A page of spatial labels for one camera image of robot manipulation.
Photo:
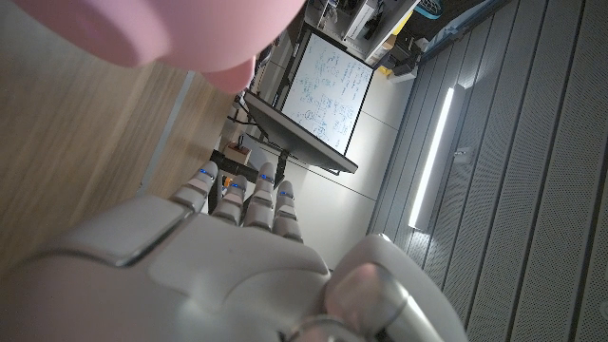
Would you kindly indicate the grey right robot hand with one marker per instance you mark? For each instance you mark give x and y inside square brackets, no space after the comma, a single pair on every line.
[190,275]

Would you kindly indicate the pink plastic piggy bank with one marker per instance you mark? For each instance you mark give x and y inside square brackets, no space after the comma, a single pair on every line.
[190,28]

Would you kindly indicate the long ceiling light strip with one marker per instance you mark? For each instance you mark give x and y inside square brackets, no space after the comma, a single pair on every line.
[434,152]

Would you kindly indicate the white shelf cabinet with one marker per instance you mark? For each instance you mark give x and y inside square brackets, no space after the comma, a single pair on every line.
[361,21]

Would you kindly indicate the plain tan cardboard box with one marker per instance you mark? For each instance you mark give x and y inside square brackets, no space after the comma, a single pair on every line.
[237,153]

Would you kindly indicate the whiteboard with black frame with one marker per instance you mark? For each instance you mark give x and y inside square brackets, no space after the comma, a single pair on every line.
[328,90]

